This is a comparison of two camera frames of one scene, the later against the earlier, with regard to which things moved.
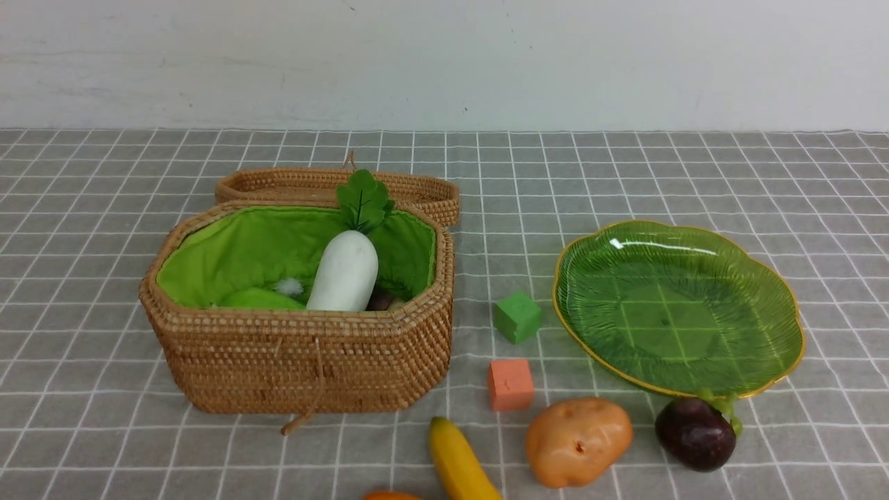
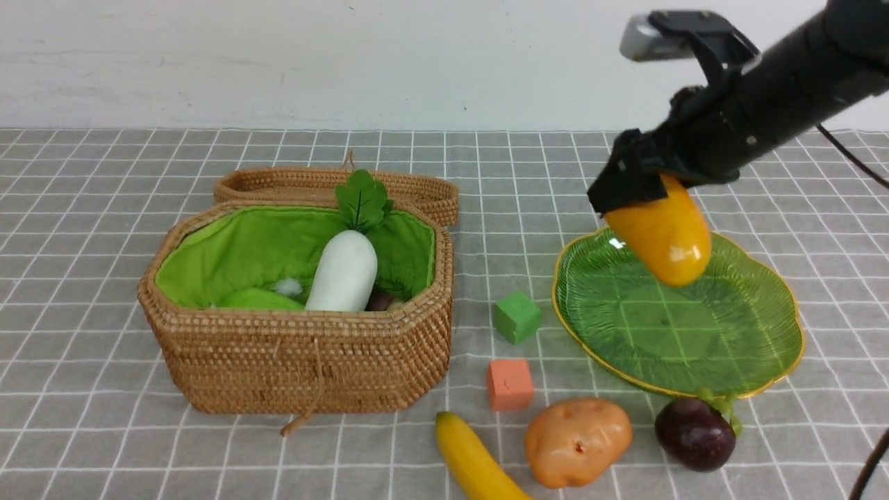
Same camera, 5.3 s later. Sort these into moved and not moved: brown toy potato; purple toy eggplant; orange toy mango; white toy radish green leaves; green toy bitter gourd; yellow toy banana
Moved: yellow toy banana; orange toy mango
Not moved: brown toy potato; purple toy eggplant; green toy bitter gourd; white toy radish green leaves
